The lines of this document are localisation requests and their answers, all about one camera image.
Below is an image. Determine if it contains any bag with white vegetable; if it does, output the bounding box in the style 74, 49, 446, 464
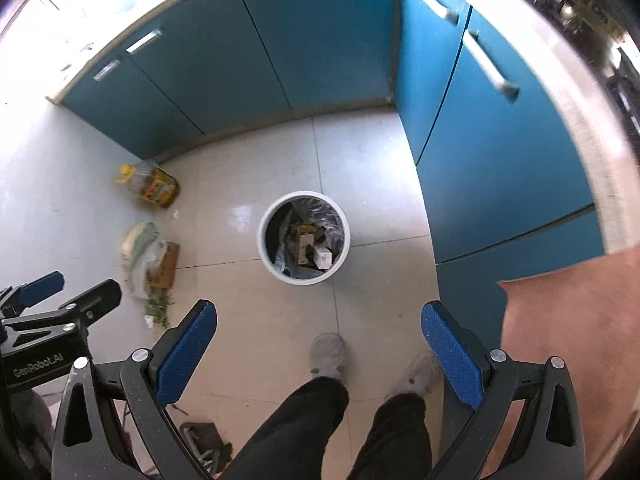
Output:
122, 222, 167, 300

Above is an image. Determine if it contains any bare right forearm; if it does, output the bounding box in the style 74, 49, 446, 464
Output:
500, 247, 639, 479

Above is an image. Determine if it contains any right grey slipper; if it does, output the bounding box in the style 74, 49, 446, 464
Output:
386, 352, 442, 400

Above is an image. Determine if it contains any silver cabinet handle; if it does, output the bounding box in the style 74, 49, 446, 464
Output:
93, 58, 120, 82
462, 30, 520, 101
421, 0, 459, 25
126, 28, 163, 55

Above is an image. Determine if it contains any grey slipper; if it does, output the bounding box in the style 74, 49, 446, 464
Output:
386, 352, 442, 400
309, 333, 347, 382

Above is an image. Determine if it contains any black trouser leg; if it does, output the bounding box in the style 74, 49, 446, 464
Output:
222, 377, 349, 479
348, 393, 432, 480

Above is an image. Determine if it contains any black gas stove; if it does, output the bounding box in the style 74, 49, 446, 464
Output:
525, 0, 639, 150

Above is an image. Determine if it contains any right black trouser leg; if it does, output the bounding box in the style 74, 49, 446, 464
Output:
348, 393, 432, 480

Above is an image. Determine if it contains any yellow oil bottle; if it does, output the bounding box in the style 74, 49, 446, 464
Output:
114, 160, 180, 209

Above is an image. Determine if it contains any dark object on floor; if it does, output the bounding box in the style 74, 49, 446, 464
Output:
179, 422, 233, 477

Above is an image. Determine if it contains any brown cardboard box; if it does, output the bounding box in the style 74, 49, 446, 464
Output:
148, 243, 180, 289

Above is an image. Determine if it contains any white round trash bin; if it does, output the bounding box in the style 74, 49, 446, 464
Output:
257, 191, 350, 286

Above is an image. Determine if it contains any pink and yellow box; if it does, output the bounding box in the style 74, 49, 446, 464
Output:
294, 224, 317, 266

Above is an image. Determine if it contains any blue kitchen cabinet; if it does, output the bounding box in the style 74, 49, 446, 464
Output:
58, 0, 605, 344

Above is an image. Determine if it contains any clear plastic bin liner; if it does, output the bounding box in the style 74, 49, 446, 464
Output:
265, 197, 345, 280

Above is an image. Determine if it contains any left black trouser leg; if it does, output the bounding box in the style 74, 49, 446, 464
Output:
222, 377, 349, 479

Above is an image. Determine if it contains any left grey slipper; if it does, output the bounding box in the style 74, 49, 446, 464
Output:
309, 333, 347, 382

